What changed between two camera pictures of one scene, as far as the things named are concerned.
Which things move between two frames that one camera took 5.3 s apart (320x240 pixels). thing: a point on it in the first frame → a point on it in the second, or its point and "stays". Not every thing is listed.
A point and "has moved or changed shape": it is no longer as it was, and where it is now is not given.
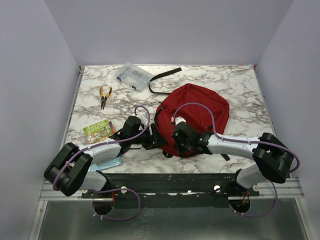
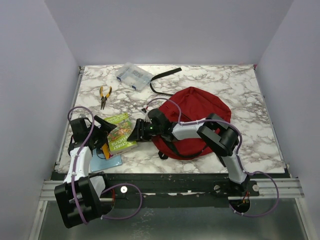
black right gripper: [179, 148] → [138, 134]
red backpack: [205, 110] has moved or changed shape
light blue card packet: [111, 162] stays
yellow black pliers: [103, 99] stays
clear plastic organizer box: [134, 76] stays
